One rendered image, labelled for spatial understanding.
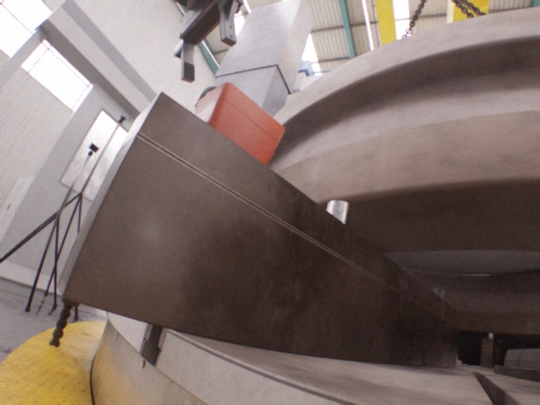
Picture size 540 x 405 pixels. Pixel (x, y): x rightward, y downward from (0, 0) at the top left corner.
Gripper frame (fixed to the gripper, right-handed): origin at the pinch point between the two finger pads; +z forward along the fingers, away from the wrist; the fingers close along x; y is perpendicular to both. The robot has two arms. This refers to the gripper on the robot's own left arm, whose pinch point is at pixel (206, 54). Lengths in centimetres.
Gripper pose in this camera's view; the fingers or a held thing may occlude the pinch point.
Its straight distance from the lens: 60.1
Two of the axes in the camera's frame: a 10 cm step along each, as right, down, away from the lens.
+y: 6.8, 0.6, 7.3
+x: -7.2, 2.3, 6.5
